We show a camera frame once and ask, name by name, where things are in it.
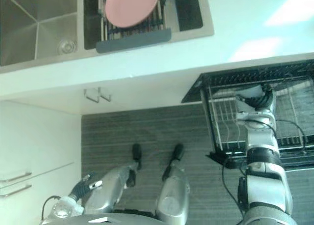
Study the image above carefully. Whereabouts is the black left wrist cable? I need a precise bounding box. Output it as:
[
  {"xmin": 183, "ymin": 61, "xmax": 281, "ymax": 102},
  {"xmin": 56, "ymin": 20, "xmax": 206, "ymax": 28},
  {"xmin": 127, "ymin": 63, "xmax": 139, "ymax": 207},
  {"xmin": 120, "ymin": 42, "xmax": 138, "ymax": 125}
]
[{"xmin": 41, "ymin": 195, "xmax": 62, "ymax": 222}]

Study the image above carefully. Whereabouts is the left dark robot foot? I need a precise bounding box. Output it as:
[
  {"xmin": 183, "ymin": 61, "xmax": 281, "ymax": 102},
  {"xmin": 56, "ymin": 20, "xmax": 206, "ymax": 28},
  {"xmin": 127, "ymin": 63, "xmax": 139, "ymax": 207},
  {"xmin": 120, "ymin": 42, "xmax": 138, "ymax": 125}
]
[{"xmin": 131, "ymin": 143, "xmax": 143, "ymax": 172}]

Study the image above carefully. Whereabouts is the black dishwasher door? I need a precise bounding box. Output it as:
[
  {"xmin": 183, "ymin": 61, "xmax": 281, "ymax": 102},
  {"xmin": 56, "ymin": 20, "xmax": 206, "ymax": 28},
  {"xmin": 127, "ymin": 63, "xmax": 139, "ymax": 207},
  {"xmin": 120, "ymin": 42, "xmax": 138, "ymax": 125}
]
[{"xmin": 200, "ymin": 87, "xmax": 314, "ymax": 173}]

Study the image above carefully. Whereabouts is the left silver robot leg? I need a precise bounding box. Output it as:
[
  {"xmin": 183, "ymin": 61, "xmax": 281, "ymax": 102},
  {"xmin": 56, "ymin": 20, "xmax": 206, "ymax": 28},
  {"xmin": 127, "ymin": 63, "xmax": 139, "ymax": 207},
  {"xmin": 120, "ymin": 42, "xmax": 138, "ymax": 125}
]
[{"xmin": 82, "ymin": 160, "xmax": 143, "ymax": 215}]

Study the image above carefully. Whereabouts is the white drawer cabinet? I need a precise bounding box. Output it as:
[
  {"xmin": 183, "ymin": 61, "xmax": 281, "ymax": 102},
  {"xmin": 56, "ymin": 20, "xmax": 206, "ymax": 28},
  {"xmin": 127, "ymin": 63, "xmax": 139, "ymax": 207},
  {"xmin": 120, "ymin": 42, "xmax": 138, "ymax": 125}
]
[{"xmin": 0, "ymin": 100, "xmax": 83, "ymax": 225}]

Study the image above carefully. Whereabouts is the silver robot leg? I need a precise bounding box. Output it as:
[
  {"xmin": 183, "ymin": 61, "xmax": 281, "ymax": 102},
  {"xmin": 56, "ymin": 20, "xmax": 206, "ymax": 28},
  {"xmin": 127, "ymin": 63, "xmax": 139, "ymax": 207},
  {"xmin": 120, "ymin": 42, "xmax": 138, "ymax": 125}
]
[
  {"xmin": 82, "ymin": 160, "xmax": 143, "ymax": 215},
  {"xmin": 156, "ymin": 161, "xmax": 191, "ymax": 224}
]

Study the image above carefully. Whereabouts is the black dishwasher body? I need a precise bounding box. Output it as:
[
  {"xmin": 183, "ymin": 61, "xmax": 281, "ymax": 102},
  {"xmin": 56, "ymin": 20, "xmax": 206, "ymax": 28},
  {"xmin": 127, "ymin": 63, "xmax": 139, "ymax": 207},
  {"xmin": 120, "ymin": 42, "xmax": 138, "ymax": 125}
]
[{"xmin": 181, "ymin": 64, "xmax": 314, "ymax": 104}]

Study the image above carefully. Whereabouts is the round sink drain strainer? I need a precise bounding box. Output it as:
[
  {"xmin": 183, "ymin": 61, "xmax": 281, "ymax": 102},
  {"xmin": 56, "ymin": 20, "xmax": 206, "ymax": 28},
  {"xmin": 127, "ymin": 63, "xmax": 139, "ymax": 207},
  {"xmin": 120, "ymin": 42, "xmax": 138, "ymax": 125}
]
[{"xmin": 57, "ymin": 38, "xmax": 76, "ymax": 54}]

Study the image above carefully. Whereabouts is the pink plate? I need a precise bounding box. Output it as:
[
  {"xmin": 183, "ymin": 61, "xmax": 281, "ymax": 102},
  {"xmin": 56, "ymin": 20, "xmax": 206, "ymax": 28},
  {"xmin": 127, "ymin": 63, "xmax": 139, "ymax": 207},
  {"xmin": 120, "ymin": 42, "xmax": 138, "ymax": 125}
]
[{"xmin": 105, "ymin": 0, "xmax": 162, "ymax": 28}]

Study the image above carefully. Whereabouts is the grey roll-up drying rack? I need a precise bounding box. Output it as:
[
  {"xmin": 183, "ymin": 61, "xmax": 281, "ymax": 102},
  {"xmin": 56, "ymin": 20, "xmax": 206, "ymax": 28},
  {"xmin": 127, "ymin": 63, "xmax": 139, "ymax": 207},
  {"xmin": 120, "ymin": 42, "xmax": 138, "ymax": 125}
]
[{"xmin": 96, "ymin": 0, "xmax": 173, "ymax": 54}]

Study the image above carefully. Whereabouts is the wire dishwasher rack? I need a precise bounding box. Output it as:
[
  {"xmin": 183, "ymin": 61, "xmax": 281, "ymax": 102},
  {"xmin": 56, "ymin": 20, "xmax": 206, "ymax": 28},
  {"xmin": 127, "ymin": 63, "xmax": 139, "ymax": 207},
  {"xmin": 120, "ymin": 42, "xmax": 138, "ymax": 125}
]
[{"xmin": 208, "ymin": 82, "xmax": 314, "ymax": 152}]

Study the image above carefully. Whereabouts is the double-bowl kitchen sink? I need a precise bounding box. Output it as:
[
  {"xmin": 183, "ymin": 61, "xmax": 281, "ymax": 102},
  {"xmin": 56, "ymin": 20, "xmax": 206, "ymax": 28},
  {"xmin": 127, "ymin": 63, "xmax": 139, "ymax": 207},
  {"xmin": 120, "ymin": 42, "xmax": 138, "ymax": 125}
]
[{"xmin": 0, "ymin": 0, "xmax": 215, "ymax": 67}]

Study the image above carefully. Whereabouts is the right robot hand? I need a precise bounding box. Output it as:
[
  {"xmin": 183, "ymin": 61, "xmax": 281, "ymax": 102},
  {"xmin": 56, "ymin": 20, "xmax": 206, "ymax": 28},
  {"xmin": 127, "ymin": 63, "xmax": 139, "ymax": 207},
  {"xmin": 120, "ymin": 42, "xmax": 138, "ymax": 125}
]
[{"xmin": 241, "ymin": 83, "xmax": 276, "ymax": 112}]

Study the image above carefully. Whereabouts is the silver robot torso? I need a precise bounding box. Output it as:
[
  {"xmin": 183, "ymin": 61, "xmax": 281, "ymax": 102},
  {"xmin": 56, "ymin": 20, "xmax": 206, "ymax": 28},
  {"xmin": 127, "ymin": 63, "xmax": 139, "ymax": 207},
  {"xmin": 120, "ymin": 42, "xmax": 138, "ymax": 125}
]
[{"xmin": 40, "ymin": 210, "xmax": 160, "ymax": 225}]

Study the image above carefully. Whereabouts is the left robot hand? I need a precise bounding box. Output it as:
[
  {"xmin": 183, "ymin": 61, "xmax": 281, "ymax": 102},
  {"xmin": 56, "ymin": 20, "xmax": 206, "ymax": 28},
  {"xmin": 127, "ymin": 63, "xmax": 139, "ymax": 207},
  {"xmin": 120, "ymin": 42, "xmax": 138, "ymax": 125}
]
[{"xmin": 72, "ymin": 171, "xmax": 104, "ymax": 199}]

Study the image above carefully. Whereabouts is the right dark robot foot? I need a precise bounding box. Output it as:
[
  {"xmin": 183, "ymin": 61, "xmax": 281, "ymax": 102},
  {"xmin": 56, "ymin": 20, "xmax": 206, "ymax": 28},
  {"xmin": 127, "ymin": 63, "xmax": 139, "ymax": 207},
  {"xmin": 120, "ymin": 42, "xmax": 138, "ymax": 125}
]
[{"xmin": 162, "ymin": 143, "xmax": 185, "ymax": 182}]

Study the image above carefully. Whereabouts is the right silver robot leg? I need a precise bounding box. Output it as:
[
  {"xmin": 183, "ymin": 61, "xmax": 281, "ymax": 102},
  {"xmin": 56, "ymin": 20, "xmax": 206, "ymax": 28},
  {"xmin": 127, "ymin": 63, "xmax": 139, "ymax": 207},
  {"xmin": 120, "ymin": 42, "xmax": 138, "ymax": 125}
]
[{"xmin": 156, "ymin": 161, "xmax": 191, "ymax": 224}]

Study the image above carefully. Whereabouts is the silver drawer handle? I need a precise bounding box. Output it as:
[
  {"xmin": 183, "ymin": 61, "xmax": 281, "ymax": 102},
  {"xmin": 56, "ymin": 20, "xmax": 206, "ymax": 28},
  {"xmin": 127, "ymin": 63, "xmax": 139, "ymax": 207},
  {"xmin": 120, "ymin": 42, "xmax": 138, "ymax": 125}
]
[
  {"xmin": 0, "ymin": 171, "xmax": 33, "ymax": 183},
  {"xmin": 0, "ymin": 184, "xmax": 33, "ymax": 199}
]

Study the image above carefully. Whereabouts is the dark robot foot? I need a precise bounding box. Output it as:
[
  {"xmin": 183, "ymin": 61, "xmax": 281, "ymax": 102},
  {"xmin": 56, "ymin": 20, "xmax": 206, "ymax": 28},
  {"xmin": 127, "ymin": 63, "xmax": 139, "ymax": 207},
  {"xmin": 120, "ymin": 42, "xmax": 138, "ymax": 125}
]
[
  {"xmin": 131, "ymin": 143, "xmax": 143, "ymax": 172},
  {"xmin": 162, "ymin": 143, "xmax": 185, "ymax": 182}
]

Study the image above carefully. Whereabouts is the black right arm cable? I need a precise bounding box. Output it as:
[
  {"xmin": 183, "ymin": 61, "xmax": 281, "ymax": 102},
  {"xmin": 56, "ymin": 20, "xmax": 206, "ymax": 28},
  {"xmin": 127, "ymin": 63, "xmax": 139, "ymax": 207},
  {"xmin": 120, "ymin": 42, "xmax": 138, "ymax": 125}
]
[{"xmin": 221, "ymin": 154, "xmax": 247, "ymax": 212}]

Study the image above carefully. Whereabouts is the white cup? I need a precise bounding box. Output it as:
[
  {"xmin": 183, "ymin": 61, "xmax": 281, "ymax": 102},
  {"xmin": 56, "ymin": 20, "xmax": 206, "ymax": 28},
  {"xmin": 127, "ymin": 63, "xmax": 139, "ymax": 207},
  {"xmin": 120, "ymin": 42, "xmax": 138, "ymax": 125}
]
[{"xmin": 235, "ymin": 84, "xmax": 264, "ymax": 105}]

